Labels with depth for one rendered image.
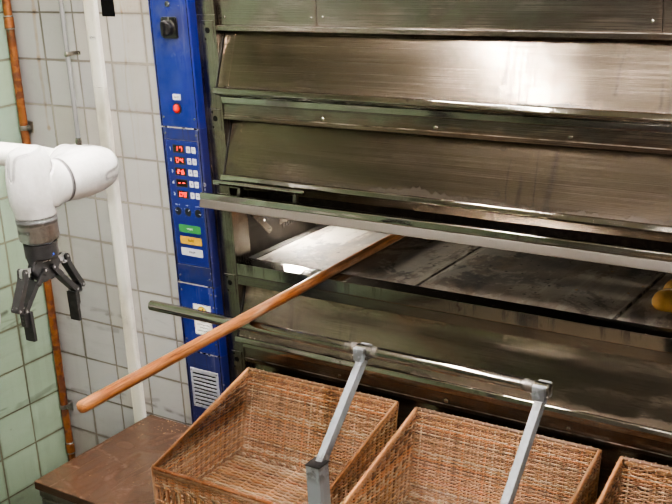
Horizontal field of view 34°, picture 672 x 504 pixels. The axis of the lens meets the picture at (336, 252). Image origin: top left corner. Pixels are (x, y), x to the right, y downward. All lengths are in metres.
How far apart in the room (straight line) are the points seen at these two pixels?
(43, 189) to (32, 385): 1.76
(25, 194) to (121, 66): 1.17
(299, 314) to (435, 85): 0.88
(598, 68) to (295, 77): 0.87
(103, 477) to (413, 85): 1.55
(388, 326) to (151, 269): 0.91
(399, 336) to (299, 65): 0.81
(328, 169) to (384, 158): 0.18
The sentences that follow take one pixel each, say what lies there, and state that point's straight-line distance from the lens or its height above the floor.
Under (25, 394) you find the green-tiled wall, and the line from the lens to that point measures 4.09.
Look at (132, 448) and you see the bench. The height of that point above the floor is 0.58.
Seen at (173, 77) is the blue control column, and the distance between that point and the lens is 3.33.
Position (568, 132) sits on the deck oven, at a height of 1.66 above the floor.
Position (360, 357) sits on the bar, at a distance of 2.70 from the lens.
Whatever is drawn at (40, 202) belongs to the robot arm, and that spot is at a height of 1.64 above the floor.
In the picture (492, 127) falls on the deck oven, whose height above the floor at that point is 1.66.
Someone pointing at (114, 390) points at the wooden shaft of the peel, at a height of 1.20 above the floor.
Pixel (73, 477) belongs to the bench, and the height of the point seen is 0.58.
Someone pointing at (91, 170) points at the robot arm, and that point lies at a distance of 2.51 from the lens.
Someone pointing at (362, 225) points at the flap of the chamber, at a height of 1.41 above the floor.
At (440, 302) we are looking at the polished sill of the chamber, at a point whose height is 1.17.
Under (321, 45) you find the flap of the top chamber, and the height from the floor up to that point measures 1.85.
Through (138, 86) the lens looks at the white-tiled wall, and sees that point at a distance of 3.48.
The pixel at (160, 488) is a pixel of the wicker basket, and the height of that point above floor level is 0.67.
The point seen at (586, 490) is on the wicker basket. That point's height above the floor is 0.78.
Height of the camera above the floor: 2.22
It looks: 18 degrees down
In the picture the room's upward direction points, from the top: 3 degrees counter-clockwise
